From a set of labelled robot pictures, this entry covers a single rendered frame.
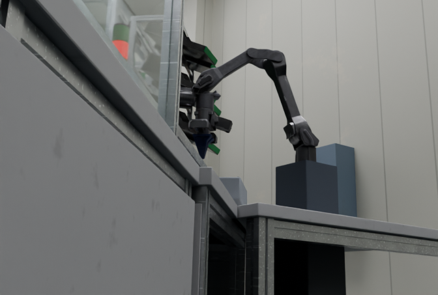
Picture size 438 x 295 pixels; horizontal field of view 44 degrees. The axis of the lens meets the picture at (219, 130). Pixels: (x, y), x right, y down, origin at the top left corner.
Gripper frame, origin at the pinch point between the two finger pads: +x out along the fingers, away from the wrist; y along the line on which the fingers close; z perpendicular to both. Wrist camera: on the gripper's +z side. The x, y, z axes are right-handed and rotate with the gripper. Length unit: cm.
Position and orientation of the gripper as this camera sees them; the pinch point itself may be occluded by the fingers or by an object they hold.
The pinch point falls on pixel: (203, 148)
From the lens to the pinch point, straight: 168.6
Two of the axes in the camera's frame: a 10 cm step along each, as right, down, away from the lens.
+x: -0.4, 9.6, -2.8
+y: 1.4, 2.8, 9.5
